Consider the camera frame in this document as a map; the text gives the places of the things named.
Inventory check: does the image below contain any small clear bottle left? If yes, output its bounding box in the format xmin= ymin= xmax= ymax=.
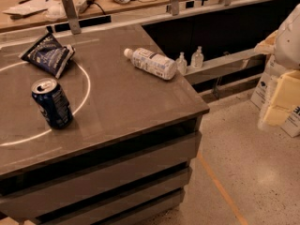
xmin=176 ymin=52 xmax=188 ymax=75

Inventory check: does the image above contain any small clear bottle right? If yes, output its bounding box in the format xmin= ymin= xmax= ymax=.
xmin=190 ymin=46 xmax=203 ymax=68

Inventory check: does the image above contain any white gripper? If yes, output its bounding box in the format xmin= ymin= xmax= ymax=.
xmin=256 ymin=53 xmax=300 ymax=132

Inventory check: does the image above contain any dark blue snack bag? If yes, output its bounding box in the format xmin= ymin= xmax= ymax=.
xmin=19 ymin=33 xmax=75 ymax=79

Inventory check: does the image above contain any grey metal shelf ledge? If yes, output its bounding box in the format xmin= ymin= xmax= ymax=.
xmin=185 ymin=49 xmax=265 ymax=84

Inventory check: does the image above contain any grey drawer cabinet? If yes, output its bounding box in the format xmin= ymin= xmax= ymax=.
xmin=0 ymin=25 xmax=208 ymax=225

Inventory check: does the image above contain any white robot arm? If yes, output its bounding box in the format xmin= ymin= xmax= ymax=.
xmin=251 ymin=5 xmax=300 ymax=137

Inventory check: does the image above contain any white papers stack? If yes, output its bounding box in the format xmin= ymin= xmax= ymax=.
xmin=4 ymin=0 xmax=50 ymax=15

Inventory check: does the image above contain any small clear bottle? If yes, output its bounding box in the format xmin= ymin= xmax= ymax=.
xmin=176 ymin=52 xmax=188 ymax=75
xmin=190 ymin=46 xmax=203 ymax=68

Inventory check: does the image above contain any blue soda can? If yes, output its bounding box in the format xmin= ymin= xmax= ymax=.
xmin=31 ymin=78 xmax=73 ymax=129

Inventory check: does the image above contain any white blue plastic bottle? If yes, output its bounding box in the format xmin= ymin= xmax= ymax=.
xmin=124 ymin=48 xmax=177 ymax=81

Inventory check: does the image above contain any metal bracket post left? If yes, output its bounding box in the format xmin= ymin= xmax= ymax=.
xmin=61 ymin=0 xmax=81 ymax=35

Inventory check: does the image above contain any black pen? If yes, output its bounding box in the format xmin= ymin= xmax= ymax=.
xmin=18 ymin=0 xmax=32 ymax=4

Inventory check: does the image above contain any white crumpled cloth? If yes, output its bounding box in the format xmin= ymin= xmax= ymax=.
xmin=45 ymin=4 xmax=66 ymax=21

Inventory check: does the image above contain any black cable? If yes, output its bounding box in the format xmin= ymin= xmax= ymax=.
xmin=87 ymin=0 xmax=108 ymax=16

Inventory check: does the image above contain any grey power strip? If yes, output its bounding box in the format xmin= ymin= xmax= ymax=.
xmin=76 ymin=0 xmax=95 ymax=14

